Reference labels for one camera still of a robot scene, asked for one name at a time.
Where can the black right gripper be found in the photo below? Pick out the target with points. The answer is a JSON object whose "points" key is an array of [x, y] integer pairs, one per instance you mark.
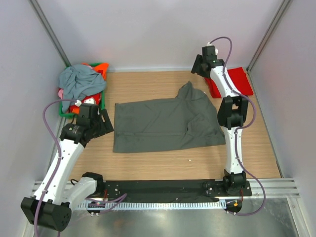
{"points": [[195, 68]]}

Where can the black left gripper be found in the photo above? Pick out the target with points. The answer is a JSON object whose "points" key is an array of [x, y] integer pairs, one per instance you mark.
{"points": [[106, 127]]}

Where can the dark grey t shirt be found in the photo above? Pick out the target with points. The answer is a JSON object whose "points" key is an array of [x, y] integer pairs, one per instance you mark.
{"points": [[186, 121]]}

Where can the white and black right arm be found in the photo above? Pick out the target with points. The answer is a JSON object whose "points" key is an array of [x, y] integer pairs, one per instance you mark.
{"points": [[231, 115]]}

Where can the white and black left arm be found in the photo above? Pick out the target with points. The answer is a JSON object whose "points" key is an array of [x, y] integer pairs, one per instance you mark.
{"points": [[51, 205]]}

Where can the red t shirt in basket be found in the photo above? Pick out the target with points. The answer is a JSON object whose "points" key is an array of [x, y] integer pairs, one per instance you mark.
{"points": [[74, 109]]}

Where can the green plastic basket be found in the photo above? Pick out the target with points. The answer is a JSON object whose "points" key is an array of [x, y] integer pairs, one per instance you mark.
{"points": [[84, 82]]}

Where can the folded red t shirt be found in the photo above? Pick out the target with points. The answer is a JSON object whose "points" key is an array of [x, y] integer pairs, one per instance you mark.
{"points": [[238, 77]]}

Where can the light blue t shirt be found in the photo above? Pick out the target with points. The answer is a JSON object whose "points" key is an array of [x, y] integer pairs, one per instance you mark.
{"points": [[79, 81]]}

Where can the pink garment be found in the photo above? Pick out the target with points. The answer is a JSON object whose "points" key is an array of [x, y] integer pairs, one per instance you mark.
{"points": [[60, 93]]}

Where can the orange t shirt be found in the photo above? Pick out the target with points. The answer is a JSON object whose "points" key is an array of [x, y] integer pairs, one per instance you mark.
{"points": [[99, 68]]}

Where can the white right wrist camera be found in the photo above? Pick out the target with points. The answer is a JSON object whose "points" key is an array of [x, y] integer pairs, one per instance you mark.
{"points": [[211, 49]]}

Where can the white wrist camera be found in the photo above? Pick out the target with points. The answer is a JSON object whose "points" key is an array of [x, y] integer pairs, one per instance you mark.
{"points": [[90, 100], [211, 49]]}

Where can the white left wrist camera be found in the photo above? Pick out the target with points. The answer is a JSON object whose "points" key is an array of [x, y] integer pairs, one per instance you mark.
{"points": [[90, 100]]}

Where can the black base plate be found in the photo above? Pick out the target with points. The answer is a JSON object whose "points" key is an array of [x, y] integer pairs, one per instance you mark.
{"points": [[173, 191]]}

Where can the slotted white cable duct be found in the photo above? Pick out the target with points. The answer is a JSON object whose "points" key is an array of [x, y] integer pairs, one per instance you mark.
{"points": [[123, 206]]}

